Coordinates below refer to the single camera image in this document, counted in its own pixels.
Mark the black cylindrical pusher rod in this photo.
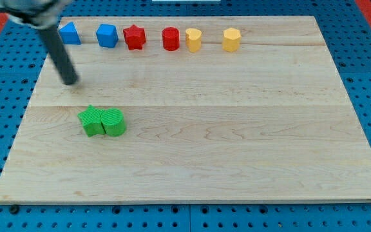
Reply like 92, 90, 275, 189
38, 25, 79, 85

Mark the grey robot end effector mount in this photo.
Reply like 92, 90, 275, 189
0, 0, 72, 29

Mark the green circle block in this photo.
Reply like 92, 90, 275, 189
100, 108, 126, 137

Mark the yellow hexagon block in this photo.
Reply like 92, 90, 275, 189
222, 28, 242, 52

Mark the blue triangle block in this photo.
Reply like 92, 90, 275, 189
59, 22, 81, 45

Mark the blue cube block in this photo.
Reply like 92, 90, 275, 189
96, 24, 119, 48

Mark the red star block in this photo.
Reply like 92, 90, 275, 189
123, 24, 146, 50

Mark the green star block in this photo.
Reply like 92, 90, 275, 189
77, 105, 105, 137

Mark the red cylinder block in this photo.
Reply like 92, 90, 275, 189
162, 27, 180, 51

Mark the yellow heart block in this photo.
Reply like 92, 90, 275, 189
185, 28, 202, 53

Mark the wooden board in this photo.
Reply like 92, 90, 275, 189
0, 16, 371, 205

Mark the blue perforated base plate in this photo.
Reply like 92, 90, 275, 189
0, 0, 371, 231

